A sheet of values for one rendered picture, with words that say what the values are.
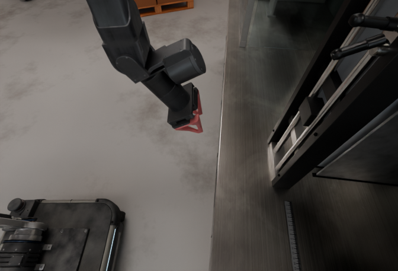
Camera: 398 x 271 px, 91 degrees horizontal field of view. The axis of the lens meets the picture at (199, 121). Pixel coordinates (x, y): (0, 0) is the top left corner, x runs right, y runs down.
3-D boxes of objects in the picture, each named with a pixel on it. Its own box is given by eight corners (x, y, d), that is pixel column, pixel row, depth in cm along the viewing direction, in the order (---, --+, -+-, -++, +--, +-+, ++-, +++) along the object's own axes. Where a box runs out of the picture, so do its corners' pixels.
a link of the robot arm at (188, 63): (122, 34, 37) (111, 62, 32) (172, 0, 33) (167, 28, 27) (161, 76, 46) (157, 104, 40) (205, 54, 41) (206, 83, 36)
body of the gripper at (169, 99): (195, 86, 49) (179, 65, 44) (195, 118, 43) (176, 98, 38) (174, 95, 51) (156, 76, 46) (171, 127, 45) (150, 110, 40)
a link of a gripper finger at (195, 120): (211, 113, 53) (193, 92, 46) (212, 136, 48) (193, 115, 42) (189, 121, 55) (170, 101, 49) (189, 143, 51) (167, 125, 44)
